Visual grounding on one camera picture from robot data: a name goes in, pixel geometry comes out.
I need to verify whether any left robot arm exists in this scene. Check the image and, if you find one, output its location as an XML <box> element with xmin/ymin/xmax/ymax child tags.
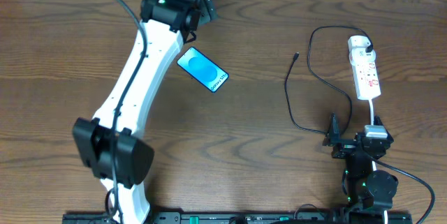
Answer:
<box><xmin>62</xmin><ymin>0</ymin><xmax>217</xmax><ymax>223</ymax></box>

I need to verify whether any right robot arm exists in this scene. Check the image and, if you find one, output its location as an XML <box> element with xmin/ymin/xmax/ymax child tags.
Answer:
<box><xmin>323</xmin><ymin>114</ymin><xmax>398</xmax><ymax>223</ymax></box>

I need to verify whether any white power strip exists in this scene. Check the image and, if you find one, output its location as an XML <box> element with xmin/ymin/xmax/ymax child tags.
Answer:
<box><xmin>351</xmin><ymin>62</ymin><xmax>381</xmax><ymax>100</ymax></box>

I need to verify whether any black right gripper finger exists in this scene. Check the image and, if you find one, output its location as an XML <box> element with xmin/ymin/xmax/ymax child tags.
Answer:
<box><xmin>324</xmin><ymin>113</ymin><xmax>340</xmax><ymax>144</ymax></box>
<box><xmin>373</xmin><ymin>115</ymin><xmax>386</xmax><ymax>130</ymax></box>

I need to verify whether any black USB charging cable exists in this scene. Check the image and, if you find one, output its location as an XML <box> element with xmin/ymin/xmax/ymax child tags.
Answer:
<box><xmin>284</xmin><ymin>25</ymin><xmax>374</xmax><ymax>137</ymax></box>

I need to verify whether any white USB charger adapter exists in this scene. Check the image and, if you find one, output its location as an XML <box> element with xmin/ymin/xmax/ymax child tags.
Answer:
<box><xmin>348</xmin><ymin>36</ymin><xmax>376</xmax><ymax>66</ymax></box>

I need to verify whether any blue Galaxy smartphone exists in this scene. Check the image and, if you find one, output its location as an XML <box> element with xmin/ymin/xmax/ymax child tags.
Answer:
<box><xmin>177</xmin><ymin>47</ymin><xmax>230</xmax><ymax>93</ymax></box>

